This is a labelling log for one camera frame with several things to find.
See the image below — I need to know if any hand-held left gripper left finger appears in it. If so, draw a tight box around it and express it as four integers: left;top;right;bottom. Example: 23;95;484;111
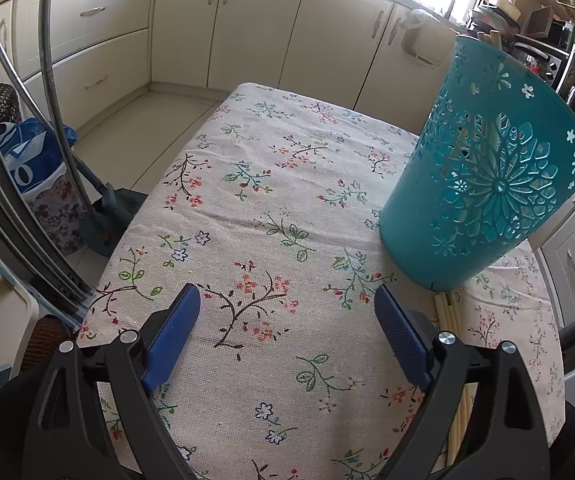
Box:
22;283;202;480

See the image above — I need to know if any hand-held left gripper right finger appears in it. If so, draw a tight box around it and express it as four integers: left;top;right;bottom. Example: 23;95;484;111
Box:
373;285;556;480

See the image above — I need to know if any bundle of wooden chopsticks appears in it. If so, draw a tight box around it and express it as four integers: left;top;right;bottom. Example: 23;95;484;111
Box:
433;291;479;467

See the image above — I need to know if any teal perforated plastic basket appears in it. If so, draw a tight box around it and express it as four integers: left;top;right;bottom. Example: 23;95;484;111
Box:
379;35;575;292

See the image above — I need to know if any floral tablecloth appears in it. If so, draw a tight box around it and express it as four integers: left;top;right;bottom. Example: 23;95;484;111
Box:
76;83;567;480

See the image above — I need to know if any blue and white plastic bag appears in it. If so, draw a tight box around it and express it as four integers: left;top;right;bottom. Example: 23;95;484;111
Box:
0;117;77;197

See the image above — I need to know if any white hanging cabinet bin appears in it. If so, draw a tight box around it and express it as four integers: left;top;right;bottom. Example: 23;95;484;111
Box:
401;9;462;67

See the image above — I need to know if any black toaster oven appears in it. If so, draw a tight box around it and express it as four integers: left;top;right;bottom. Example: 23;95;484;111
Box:
510;40;575;97

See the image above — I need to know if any cream door cabinet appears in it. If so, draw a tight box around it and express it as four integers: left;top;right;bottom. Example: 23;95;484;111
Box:
150;0;463;113

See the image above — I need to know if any silver microwave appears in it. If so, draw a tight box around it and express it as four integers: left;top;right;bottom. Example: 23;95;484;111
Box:
521;5;557;37

